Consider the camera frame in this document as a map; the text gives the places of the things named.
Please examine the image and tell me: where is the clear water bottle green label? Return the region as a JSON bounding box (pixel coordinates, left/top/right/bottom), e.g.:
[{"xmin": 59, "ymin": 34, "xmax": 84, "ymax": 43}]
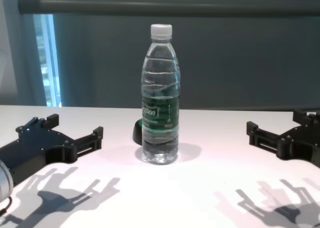
[{"xmin": 141, "ymin": 23, "xmax": 181, "ymax": 165}]

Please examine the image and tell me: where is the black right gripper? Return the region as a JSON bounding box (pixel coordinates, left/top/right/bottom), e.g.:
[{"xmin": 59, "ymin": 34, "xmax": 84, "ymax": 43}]
[{"xmin": 246, "ymin": 109, "xmax": 320, "ymax": 169}]

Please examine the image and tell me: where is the narrow glass window strip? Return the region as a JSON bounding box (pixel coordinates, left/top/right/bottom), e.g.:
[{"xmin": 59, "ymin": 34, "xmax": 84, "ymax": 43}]
[{"xmin": 32, "ymin": 0, "xmax": 62, "ymax": 108}]

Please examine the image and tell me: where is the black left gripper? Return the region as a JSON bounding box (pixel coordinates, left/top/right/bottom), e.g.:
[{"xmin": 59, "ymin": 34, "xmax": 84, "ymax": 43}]
[{"xmin": 0, "ymin": 114, "xmax": 104, "ymax": 186}]

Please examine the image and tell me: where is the thin left wrist camera cable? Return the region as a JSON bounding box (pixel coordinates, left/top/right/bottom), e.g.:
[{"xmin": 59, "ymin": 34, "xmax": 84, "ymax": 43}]
[{"xmin": 0, "ymin": 196, "xmax": 12, "ymax": 214}]

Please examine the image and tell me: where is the small black round object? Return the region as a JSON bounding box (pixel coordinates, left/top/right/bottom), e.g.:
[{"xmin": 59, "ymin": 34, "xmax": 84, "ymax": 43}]
[{"xmin": 131, "ymin": 119, "xmax": 145, "ymax": 146}]

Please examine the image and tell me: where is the grey handrail bar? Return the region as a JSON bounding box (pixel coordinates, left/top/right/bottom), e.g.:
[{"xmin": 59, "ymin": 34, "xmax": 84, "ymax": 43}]
[{"xmin": 17, "ymin": 0, "xmax": 320, "ymax": 17}]

